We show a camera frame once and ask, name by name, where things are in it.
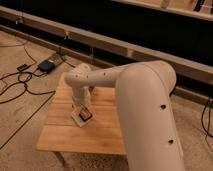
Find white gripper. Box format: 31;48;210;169
72;87;92;114

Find dark rectangular eraser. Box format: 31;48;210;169
79;108;92;121

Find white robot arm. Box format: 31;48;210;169
65;60;185;171

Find white sponge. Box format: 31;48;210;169
71;106;93;127

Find purple bowl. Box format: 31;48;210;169
89;86;95;94

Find wooden table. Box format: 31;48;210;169
37;74;126;164

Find brown board on floor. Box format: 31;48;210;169
48;53;65;66

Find black power adapter box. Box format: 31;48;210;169
38;60;55;73

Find small black plug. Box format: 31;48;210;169
17;64;30;72

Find black floor cables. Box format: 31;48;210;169
0;39;81;105

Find wooden wall rail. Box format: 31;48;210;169
0;5;213;85

